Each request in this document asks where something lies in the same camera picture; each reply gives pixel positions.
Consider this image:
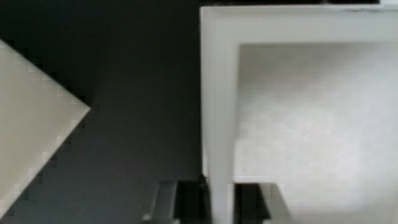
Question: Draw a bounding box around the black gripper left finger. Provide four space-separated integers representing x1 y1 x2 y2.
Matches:
140 181 208 224

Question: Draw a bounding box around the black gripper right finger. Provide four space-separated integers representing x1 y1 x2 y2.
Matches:
233 183 293 224

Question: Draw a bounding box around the white drawer housing box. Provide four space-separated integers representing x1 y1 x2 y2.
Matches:
201 0 398 224

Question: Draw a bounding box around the white L-shaped frame wall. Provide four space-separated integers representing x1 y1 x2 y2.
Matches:
0 39 91 218

